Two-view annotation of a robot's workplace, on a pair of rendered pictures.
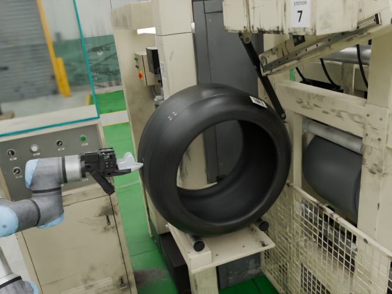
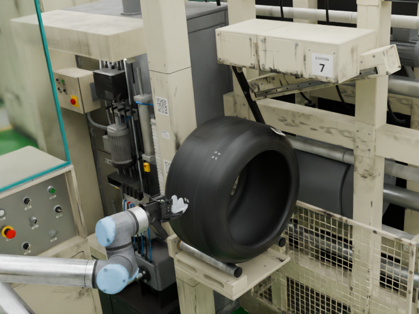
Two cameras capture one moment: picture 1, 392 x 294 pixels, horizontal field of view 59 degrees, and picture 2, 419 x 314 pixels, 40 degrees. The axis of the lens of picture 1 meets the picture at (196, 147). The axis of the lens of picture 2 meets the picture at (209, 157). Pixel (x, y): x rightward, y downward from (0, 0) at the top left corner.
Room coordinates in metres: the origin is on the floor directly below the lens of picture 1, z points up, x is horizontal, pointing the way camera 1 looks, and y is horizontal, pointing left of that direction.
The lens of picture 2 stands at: (-0.59, 0.91, 2.25)
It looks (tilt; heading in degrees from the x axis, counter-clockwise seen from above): 24 degrees down; 335
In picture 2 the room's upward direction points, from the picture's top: 5 degrees counter-clockwise
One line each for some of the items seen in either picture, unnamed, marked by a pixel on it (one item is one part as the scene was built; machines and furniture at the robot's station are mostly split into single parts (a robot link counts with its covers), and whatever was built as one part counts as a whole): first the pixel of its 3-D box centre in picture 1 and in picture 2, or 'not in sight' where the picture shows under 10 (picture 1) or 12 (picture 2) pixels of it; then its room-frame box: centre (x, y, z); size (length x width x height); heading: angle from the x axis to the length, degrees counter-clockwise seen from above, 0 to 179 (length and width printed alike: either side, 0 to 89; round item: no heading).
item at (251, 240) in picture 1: (217, 234); (232, 262); (1.30, -0.05, 0.80); 0.37 x 0.36 x 0.02; 107
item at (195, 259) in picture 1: (186, 235); (209, 270); (1.26, 0.08, 0.83); 0.36 x 0.09 x 0.06; 17
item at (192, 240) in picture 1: (185, 223); (208, 257); (1.26, 0.08, 0.90); 0.35 x 0.05 x 0.05; 17
